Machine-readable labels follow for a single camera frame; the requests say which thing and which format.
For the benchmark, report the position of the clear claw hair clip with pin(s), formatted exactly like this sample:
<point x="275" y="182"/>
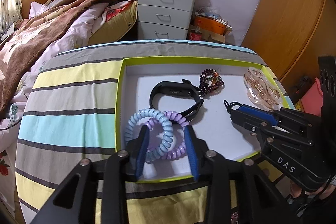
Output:
<point x="256" y="90"/>

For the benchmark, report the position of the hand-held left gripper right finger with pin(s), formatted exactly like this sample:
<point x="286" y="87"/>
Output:
<point x="191" y="153"/>

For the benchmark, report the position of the grey drawer nightstand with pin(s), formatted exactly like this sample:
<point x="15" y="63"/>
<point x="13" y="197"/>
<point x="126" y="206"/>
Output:
<point x="162" y="14"/>

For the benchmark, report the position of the red soda can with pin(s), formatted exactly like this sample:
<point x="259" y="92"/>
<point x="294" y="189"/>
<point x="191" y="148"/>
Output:
<point x="195" y="33"/>

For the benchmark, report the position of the yellow pillow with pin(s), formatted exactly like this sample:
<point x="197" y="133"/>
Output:
<point x="115" y="27"/>

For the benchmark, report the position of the dark floor object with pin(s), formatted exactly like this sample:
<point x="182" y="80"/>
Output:
<point x="304" y="86"/>

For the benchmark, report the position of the dotted window curtain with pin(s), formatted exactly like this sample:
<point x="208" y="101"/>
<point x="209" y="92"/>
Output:
<point x="10" y="3"/>

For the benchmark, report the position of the green shallow cardboard box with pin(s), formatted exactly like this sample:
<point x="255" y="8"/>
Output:
<point x="223" y="140"/>

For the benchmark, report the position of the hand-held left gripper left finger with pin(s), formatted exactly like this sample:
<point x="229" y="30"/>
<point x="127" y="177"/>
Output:
<point x="141" y="153"/>

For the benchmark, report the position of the person's right hand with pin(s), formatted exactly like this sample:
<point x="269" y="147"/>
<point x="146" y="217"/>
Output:
<point x="328" y="191"/>

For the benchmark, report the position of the orange plastic basin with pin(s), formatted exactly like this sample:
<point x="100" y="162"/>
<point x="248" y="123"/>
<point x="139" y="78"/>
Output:
<point x="210" y="24"/>

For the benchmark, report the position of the pink plastic bucket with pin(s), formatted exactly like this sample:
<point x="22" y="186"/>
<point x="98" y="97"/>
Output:
<point x="312" y="100"/>

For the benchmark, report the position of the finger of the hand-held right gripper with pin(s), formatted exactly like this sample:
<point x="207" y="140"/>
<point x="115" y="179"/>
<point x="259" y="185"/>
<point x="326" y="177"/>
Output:
<point x="244" y="120"/>
<point x="260" y="115"/>

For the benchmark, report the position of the black silicone wristband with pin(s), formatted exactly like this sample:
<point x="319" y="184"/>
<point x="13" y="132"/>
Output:
<point x="168" y="86"/>

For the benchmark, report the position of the pale floral quilt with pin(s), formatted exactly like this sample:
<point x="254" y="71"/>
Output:
<point x="78" y="29"/>

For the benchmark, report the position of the wide wooden wardrobe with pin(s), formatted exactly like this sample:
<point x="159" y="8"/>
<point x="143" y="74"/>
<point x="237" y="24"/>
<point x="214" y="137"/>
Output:
<point x="288" y="16"/>

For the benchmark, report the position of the brown fleece blanket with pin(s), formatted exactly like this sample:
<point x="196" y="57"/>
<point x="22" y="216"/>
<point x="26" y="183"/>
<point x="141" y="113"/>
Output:
<point x="39" y="29"/>

